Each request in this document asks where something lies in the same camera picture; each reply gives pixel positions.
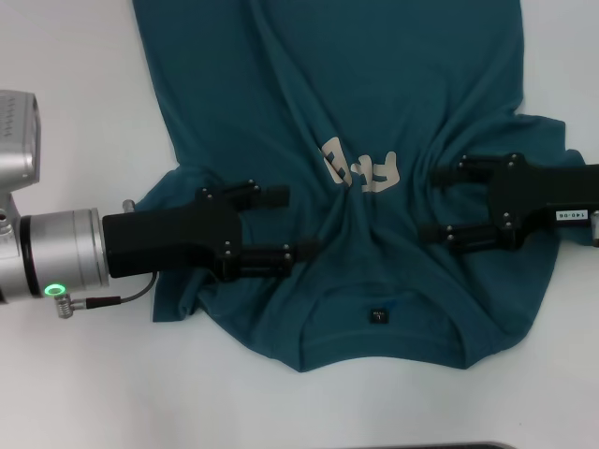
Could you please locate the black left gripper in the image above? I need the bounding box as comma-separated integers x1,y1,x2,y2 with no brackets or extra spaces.
101,179,325,282

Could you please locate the teal t-shirt with cream letters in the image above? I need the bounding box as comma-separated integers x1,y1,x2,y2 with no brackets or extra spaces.
130,0,599,374

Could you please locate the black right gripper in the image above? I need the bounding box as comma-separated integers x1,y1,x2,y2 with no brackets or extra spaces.
418,154,599,256

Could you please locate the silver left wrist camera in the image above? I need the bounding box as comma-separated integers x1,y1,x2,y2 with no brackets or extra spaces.
0,88,44,194

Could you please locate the grey left arm cable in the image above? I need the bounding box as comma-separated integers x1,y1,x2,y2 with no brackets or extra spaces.
55,273,159,320

